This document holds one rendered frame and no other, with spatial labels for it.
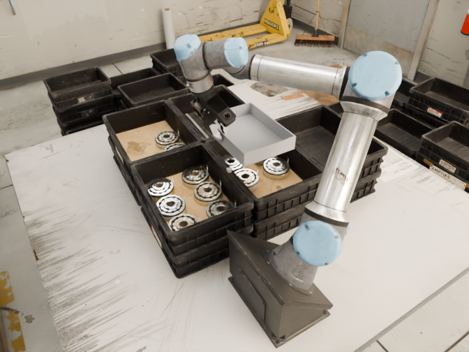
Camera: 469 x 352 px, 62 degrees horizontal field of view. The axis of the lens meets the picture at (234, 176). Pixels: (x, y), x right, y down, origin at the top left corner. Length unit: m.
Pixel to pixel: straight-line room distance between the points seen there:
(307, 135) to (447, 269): 0.76
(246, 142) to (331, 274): 0.53
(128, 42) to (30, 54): 1.01
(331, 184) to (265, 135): 0.45
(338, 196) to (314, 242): 0.12
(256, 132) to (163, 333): 0.72
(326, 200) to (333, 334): 0.46
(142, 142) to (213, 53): 0.78
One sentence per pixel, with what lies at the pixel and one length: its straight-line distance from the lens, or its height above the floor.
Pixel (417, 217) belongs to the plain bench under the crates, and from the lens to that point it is 1.69.
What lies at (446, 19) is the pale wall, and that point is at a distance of 4.22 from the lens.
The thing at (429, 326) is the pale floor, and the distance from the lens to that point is 2.27.
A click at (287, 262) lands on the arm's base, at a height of 0.91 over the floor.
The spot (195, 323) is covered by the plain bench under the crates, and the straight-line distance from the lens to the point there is 1.28.
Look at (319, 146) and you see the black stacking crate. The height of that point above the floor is 0.83.
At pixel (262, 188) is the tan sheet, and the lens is 1.48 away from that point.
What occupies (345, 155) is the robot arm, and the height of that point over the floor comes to 1.24.
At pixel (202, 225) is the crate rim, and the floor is 0.92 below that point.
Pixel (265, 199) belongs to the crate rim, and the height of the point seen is 0.93.
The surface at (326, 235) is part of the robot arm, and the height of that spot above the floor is 1.10.
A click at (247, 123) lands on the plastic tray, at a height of 1.04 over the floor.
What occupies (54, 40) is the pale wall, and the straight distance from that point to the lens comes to 4.55.
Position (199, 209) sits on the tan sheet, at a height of 0.83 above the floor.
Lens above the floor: 1.81
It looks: 40 degrees down
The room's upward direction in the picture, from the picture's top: 1 degrees counter-clockwise
